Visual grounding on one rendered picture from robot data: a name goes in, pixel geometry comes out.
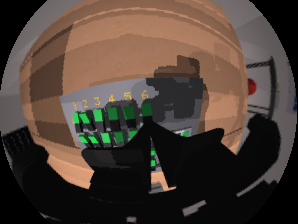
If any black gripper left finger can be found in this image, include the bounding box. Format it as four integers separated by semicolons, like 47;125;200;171
81;121;152;192

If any grey switch panel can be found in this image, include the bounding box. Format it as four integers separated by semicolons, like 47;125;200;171
60;76;204;151

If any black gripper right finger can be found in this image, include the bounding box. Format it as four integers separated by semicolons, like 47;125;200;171
149;121;225;188

